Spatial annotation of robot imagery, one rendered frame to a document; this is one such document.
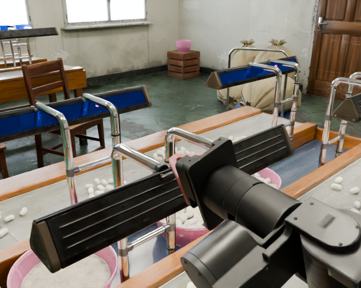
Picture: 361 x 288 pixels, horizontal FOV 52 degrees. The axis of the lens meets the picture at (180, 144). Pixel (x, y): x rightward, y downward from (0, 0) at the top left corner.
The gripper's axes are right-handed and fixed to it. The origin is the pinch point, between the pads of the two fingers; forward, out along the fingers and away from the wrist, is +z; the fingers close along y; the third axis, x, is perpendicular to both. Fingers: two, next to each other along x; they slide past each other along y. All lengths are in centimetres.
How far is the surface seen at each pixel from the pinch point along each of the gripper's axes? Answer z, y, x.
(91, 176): 88, 50, 3
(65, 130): 52, 11, -3
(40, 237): 8.5, 4.3, -19.7
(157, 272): 25, 45, -4
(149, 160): 16.6, 9.2, 2.4
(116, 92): 71, 17, 21
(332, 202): 22, 70, 61
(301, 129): 71, 83, 105
